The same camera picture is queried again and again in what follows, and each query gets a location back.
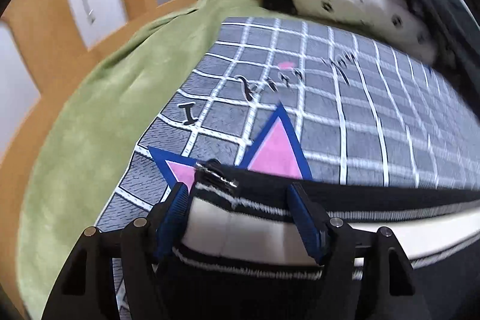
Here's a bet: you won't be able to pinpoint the green bed sheet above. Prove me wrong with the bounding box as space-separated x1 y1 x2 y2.
16 0 265 319

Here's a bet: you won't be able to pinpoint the grey checkered bed mat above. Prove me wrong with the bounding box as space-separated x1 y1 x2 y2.
98 17 479 319

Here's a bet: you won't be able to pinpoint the black garment pile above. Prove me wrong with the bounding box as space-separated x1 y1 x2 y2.
406 0 479 110

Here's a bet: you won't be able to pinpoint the black pants with white stripe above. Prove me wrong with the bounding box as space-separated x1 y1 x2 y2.
153 150 479 319

